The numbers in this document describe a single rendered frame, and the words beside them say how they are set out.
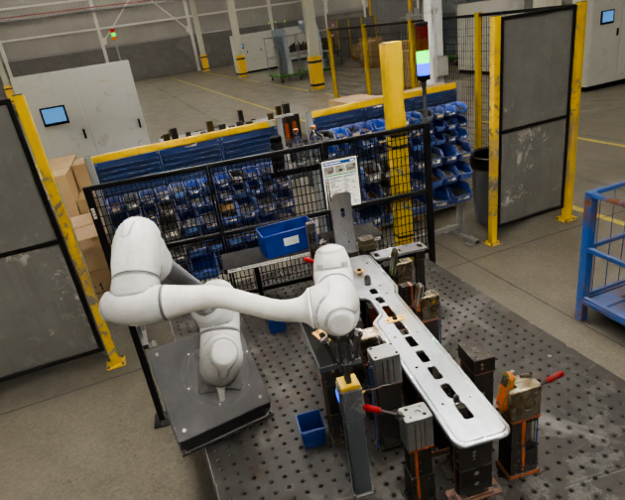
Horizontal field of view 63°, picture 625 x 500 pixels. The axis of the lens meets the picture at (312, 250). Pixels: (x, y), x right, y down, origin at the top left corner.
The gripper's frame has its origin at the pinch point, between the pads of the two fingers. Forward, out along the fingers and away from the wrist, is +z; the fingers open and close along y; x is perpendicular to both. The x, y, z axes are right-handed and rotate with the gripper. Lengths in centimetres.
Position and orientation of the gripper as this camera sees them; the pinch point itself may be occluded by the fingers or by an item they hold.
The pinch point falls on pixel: (346, 371)
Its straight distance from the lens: 159.4
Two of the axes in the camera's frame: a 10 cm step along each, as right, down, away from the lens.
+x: -2.3, -3.7, 9.0
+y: 9.6, -2.2, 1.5
